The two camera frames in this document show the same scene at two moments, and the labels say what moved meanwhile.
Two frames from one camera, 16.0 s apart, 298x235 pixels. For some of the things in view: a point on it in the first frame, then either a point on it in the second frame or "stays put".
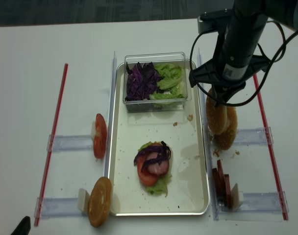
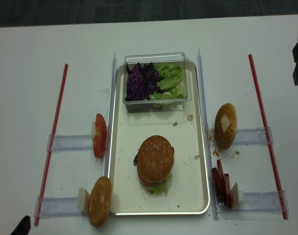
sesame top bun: (217, 116) to (155, 159)
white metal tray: (188, 192) stays put
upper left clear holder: (67, 143) stays put
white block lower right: (236, 198) stays put
